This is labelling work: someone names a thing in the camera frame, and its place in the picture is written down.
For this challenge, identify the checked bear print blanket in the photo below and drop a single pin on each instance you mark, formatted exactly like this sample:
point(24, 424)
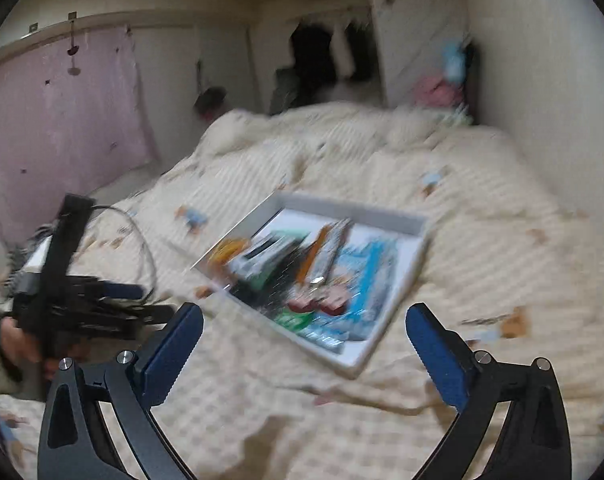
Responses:
point(481, 210)

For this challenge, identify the packaged bread bun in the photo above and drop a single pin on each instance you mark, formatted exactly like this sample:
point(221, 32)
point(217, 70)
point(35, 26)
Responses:
point(229, 251)

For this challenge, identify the green snack packet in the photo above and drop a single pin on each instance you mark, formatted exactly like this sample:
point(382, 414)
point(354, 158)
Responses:
point(292, 319)

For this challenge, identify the person's left hand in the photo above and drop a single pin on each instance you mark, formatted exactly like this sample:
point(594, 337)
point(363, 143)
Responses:
point(17, 345)

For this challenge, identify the grey rectangular box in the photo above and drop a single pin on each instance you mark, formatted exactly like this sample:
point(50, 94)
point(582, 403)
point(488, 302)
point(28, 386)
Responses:
point(259, 256)

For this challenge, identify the pink curtain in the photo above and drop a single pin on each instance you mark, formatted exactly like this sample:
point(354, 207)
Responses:
point(57, 135)

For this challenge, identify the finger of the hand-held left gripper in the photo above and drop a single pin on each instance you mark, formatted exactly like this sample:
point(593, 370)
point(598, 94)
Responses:
point(142, 316)
point(124, 290)

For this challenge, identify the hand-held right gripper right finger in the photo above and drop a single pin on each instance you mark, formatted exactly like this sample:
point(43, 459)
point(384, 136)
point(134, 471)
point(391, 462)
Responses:
point(439, 355)

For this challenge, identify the blue snack packet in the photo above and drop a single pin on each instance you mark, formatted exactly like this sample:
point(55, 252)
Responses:
point(327, 341)
point(376, 270)

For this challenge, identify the dark hair claw clip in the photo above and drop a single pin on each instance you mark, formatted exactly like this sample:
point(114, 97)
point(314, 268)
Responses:
point(267, 290)

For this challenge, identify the white shallow cardboard box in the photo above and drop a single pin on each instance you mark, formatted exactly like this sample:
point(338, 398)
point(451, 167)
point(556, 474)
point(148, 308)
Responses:
point(371, 342)

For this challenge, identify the green cream tube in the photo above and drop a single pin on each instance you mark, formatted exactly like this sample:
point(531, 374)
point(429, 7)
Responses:
point(282, 236)

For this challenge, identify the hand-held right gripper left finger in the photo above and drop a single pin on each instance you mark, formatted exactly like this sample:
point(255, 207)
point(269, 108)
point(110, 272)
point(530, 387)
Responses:
point(169, 355)

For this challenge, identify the blue plastic pack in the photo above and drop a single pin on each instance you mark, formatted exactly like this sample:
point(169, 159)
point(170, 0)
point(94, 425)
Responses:
point(454, 62)

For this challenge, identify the orange snack packet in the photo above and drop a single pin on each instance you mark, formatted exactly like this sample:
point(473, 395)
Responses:
point(319, 251)

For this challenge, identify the pink crumpled cloth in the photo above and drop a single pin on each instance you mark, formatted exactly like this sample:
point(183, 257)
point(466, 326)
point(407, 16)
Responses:
point(436, 91)

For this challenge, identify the grey striped cloth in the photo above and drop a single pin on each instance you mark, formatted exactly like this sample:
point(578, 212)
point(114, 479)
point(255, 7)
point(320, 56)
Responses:
point(284, 90)

